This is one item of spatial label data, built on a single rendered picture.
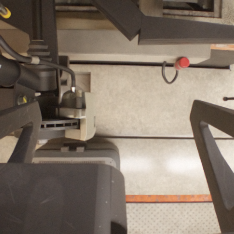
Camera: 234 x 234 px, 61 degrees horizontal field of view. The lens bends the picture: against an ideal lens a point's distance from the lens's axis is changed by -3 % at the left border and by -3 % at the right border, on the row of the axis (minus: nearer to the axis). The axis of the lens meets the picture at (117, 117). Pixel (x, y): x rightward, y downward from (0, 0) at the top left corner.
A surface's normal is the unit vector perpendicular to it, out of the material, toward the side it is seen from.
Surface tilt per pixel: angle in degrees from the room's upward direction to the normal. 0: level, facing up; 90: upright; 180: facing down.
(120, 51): 0
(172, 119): 0
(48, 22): 9
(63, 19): 0
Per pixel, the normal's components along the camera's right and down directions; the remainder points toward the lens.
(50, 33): 0.01, 0.24
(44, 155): 0.01, -0.64
